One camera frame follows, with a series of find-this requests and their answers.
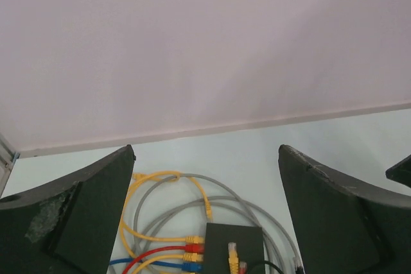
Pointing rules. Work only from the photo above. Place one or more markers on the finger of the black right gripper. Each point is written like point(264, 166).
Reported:
point(400, 172)

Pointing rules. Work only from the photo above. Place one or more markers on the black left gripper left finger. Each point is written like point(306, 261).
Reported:
point(68, 225)

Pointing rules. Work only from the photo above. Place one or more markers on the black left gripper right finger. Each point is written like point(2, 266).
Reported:
point(343, 224)

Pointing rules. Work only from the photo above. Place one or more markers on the black network switch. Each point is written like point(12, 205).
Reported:
point(222, 240)

